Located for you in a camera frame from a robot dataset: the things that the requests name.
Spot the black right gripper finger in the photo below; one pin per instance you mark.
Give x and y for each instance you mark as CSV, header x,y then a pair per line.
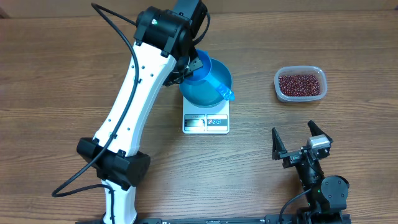
x,y
314,129
278,147

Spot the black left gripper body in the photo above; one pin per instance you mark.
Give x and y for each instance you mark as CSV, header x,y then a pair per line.
x,y
191,63

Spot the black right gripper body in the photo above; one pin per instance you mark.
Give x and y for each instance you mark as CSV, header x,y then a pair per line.
x,y
293,157

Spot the blue plastic measuring scoop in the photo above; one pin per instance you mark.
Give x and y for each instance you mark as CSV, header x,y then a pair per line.
x,y
204,74

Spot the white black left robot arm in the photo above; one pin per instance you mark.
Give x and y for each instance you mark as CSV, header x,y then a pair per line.
x,y
163,54

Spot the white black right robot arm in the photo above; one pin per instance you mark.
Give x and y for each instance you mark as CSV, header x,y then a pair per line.
x,y
324,197

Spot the blue plastic bowl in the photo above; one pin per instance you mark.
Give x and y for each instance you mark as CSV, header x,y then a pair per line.
x,y
201,93

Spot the white digital kitchen scale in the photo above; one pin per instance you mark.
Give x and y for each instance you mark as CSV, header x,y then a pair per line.
x,y
214,120

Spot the red adzuki beans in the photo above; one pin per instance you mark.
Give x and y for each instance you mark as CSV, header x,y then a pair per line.
x,y
299,85

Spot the clear plastic container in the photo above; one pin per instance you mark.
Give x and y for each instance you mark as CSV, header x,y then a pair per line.
x,y
301,70

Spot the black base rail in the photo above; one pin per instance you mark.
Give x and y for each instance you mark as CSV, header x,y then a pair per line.
x,y
211,221

